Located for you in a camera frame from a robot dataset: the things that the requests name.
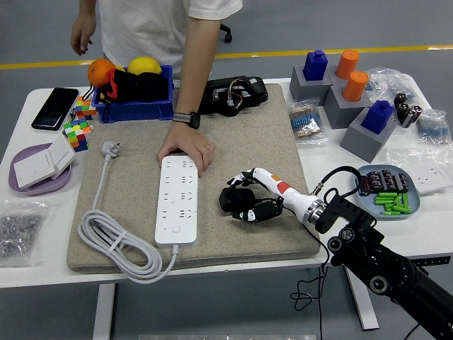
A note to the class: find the person's left hand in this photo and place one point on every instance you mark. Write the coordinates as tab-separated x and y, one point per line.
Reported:
187	140

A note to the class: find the person's right hand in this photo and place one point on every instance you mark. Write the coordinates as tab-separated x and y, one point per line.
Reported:
83	33

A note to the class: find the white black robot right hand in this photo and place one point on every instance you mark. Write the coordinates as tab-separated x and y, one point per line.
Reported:
283	187

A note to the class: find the black plug adapter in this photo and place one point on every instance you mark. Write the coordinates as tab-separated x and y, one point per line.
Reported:
237	200

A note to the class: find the white power strip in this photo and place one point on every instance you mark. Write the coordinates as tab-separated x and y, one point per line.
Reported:
177	198

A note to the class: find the person's right forearm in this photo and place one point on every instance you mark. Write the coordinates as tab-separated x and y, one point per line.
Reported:
86	7

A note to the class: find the person's left forearm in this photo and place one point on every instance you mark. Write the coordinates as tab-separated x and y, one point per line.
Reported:
196	71

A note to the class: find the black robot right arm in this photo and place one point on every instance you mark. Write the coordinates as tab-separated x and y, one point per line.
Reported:
389	265

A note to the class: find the black wrist watch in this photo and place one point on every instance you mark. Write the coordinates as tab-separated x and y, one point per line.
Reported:
193	119

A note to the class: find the orange fruit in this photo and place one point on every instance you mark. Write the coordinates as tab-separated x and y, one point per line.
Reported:
97	72

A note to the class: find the small yellow fruit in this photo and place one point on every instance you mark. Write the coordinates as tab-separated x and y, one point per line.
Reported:
119	68

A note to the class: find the grey-brown mat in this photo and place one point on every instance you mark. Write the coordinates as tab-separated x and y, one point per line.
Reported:
247	148

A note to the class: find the blue plastic bin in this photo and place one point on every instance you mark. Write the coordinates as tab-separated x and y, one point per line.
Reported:
141	111

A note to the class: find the person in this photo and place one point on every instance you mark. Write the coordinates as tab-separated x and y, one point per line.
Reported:
141	28

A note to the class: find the plain black cloth pouch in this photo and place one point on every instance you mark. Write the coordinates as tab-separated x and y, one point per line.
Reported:
152	86

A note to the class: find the black pouch with red lining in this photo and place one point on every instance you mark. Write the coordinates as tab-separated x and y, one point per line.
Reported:
122	86

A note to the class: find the large yellow lemon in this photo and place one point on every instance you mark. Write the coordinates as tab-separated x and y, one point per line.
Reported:
143	65

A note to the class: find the bag of taped resistors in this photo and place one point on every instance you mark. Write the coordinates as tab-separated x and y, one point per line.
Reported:
304	122

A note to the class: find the small colourful puzzle cube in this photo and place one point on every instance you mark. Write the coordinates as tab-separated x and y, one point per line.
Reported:
84	108

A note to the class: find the black smartphone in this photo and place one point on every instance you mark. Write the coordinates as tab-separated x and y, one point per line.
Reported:
54	110

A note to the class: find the dark brown capacitor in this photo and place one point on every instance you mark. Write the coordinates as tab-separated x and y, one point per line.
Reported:
374	181
366	187
401	182
387	180

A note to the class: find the grey block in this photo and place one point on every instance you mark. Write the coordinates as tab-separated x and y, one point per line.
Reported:
304	88
339	113
361	145
332	80

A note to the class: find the large colourful puzzle cube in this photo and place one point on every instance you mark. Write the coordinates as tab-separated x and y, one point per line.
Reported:
78	136

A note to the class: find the pile of green cylinders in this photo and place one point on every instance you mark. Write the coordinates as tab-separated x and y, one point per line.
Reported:
393	204

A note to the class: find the black office chair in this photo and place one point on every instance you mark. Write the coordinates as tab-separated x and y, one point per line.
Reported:
228	36

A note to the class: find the blue square peg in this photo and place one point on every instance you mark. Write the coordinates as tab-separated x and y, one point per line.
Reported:
315	65
377	118

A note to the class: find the orange cylinder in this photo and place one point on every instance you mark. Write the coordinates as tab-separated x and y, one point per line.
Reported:
347	63
355	86

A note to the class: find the blue-grey plate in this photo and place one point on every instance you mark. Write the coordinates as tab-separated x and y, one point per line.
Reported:
414	203

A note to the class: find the white table leg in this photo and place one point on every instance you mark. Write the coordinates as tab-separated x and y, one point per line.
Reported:
103	311
361	301

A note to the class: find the bag of black capacitors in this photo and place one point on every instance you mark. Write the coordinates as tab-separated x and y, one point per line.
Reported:
405	110

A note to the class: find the large clear bag of resistors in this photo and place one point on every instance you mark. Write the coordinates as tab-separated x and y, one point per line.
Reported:
389	83

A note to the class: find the purple plate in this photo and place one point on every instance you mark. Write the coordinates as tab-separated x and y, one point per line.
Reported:
42	190

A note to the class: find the small clear bag of resistors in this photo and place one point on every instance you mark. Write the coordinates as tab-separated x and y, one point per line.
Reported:
433	129

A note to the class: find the black table control panel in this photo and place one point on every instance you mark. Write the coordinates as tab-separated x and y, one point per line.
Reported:
430	261

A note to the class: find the bag of metal nuts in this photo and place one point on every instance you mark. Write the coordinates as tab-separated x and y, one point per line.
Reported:
17	230

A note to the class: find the small white switch panel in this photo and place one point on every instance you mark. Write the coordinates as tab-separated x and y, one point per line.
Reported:
62	156

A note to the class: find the large white switch panel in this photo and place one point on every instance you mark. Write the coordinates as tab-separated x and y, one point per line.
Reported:
33	170

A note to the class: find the white wall socket in bag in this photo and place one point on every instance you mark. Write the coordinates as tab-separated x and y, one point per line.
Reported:
430	178

